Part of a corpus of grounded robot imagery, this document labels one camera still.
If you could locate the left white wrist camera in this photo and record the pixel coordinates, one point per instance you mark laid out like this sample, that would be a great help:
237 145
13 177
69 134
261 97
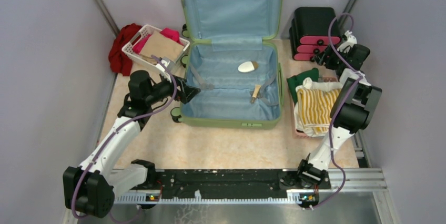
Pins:
165 67

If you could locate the wooden stick bundle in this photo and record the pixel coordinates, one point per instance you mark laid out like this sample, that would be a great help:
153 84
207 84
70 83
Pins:
255 93

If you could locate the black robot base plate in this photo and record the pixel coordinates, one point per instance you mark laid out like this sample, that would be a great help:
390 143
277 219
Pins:
230 184

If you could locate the dark green garment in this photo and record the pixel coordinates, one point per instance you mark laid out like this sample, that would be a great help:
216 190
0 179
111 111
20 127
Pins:
297 80

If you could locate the aluminium frame rail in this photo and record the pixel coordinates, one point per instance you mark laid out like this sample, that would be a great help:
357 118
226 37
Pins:
349 180

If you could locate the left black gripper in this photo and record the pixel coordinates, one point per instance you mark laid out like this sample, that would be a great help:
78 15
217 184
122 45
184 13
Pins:
189 92

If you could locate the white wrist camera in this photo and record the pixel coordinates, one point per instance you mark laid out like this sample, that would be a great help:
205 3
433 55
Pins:
165 67
347 43

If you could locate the yellow white striped garment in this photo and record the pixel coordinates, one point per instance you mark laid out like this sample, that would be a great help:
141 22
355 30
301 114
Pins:
315 107

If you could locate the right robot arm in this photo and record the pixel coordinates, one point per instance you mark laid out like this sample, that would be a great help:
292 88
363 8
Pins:
352 111

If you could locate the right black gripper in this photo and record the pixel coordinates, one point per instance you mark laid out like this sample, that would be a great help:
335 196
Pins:
322 58

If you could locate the pink folded cloth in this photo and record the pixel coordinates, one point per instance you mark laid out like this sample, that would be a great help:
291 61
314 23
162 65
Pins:
167 32

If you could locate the white plastic basket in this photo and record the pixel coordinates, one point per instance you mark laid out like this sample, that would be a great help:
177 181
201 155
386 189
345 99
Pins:
143 32

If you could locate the red cloth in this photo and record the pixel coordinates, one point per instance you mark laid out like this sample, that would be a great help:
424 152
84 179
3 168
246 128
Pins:
119 62

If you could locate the green hard-shell suitcase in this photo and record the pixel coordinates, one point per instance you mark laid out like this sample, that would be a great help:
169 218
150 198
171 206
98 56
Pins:
224 34

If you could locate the black pink drawer cabinet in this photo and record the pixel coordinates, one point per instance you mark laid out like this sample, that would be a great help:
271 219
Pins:
308 33

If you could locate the white oval item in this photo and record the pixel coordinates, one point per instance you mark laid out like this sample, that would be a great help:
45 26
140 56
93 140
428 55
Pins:
248 66

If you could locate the tan folded cloth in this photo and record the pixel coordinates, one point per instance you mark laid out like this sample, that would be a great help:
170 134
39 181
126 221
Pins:
161 47

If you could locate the pink plastic basket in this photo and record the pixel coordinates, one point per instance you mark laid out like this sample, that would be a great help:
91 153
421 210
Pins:
299 133

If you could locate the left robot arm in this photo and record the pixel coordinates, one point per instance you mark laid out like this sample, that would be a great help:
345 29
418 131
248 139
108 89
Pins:
90 189

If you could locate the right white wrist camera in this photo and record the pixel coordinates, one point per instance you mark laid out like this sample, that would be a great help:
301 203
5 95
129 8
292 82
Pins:
347 43

